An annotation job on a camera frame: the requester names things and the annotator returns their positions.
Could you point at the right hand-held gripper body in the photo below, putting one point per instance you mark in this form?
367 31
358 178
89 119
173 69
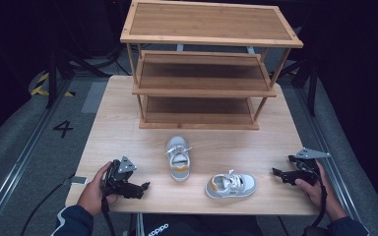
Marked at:
306 165

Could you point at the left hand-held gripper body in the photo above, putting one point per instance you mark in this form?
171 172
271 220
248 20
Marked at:
119 173

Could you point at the small white grey sneaker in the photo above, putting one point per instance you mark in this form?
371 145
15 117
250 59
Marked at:
179 159
233 187

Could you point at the wooden three-tier shoe rack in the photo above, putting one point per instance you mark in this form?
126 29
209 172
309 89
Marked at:
210 21

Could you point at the person's right hand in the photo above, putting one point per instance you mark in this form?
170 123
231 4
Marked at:
321 193

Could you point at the person's left hand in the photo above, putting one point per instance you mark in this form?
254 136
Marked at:
93 193

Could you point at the metal table leg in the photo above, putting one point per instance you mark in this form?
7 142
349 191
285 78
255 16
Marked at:
140 224

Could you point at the small grey plug box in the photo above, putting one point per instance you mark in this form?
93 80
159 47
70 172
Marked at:
78 180

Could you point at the person's black printed top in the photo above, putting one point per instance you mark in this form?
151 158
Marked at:
200 226

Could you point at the black tripod stand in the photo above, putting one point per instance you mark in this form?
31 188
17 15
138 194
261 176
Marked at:
311 85
54 72

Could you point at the yellow black hazard tape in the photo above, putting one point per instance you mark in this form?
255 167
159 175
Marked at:
41 86

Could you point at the metal floor rail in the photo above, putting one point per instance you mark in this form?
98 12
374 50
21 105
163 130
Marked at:
331 154
19 157

